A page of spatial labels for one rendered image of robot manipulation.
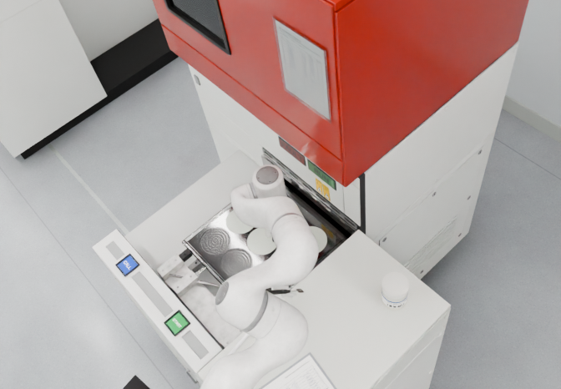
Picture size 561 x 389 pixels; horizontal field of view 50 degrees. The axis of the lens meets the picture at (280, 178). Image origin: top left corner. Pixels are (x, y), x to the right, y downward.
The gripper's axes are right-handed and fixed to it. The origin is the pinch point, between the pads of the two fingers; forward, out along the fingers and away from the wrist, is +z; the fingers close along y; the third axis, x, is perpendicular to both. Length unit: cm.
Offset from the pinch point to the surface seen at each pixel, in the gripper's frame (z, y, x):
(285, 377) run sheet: -4.8, 43.5, 14.8
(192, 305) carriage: 4.0, 27.6, -20.4
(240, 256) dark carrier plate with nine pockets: 2.1, 9.3, -10.9
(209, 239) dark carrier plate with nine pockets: 2.1, 5.5, -22.5
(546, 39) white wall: 38, -145, 79
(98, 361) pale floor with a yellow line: 92, 31, -88
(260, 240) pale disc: 2.0, 2.6, -6.5
